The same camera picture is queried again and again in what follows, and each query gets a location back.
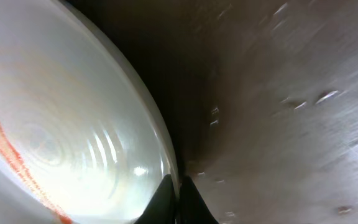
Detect white plate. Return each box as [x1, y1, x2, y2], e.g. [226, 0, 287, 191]
[0, 1, 179, 223]

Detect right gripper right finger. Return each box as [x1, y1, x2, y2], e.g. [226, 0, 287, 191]
[179, 176, 218, 224]

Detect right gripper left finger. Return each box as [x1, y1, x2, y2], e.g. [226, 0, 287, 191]
[135, 174, 176, 224]

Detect brown plastic serving tray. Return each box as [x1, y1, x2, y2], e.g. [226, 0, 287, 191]
[71, 0, 358, 223]

